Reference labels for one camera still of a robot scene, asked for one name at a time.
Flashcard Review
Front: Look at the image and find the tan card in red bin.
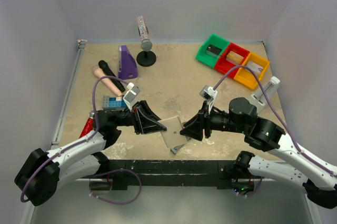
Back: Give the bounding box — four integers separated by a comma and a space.
226, 51, 244, 65

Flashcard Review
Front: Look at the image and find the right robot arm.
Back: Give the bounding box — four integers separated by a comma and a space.
180, 98, 336, 209

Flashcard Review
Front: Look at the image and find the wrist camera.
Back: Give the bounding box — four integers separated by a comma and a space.
123, 83, 140, 111
200, 85, 217, 102

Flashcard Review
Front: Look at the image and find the glitter microphone on stand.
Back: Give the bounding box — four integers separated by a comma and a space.
137, 16, 152, 52

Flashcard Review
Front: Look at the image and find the black card in green bin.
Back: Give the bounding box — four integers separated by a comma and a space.
205, 44, 222, 57

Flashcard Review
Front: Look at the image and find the black base frame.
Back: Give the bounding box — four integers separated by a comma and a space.
89, 158, 260, 191

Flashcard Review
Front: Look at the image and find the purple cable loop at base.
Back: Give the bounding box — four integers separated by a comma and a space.
88, 169, 144, 204

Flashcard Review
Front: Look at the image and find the aluminium frame rail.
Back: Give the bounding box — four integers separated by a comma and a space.
51, 40, 87, 149

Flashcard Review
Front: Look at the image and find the red storage bin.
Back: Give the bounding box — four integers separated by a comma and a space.
214, 43, 250, 74

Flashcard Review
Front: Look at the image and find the white card in yellow bin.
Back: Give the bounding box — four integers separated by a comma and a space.
246, 61, 264, 75

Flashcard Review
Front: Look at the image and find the white grey stand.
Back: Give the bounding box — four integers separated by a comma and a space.
249, 76, 281, 114

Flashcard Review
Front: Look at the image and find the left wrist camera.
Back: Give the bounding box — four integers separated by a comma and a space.
123, 83, 140, 111

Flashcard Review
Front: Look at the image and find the yellow storage bin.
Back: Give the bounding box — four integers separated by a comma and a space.
234, 52, 270, 90

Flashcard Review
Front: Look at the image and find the beige microphone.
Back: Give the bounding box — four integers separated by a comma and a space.
92, 66, 122, 97

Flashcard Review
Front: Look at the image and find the black round stand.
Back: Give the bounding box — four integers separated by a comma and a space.
136, 51, 156, 67

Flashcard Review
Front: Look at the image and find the purple wedge holder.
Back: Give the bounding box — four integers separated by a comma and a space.
118, 45, 138, 80

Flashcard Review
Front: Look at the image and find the red glitter microphone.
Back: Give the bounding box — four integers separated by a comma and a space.
80, 111, 94, 138

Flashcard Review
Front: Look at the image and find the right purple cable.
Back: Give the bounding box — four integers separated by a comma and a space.
213, 65, 337, 176

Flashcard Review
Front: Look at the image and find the grey truss bar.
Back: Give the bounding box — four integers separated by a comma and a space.
170, 144, 185, 154

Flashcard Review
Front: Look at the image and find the blue toy brick block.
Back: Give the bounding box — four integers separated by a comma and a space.
102, 95, 127, 110

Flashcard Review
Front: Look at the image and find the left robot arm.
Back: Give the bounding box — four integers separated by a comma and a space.
14, 101, 167, 206

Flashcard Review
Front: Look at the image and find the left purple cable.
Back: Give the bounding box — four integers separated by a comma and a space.
20, 75, 132, 203

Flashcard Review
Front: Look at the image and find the green storage bin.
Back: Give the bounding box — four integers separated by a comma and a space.
195, 34, 231, 69

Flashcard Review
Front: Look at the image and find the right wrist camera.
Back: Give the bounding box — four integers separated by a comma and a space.
200, 85, 217, 102

